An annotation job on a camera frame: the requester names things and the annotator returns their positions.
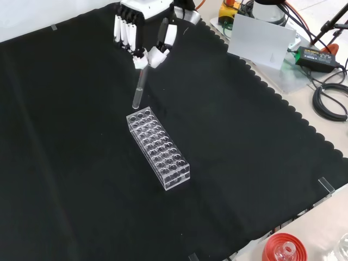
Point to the clear cloth clip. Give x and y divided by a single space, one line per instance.
193 257
54 27
327 186

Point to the clear acrylic test tube rack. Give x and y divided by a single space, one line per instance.
159 152

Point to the clear glass flask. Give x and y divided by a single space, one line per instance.
344 248

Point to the black power adapter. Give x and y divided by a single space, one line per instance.
316 58

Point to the pale board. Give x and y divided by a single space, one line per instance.
258 40

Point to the black tripod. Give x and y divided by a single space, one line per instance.
330 23

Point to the clear acrylic plate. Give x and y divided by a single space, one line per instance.
296 81

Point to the clear glass test tube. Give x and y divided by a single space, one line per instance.
139 93

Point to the yellow stop button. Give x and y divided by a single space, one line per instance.
227 12

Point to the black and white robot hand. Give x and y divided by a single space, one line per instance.
152 8

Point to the black bench cloth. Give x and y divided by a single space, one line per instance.
81 136

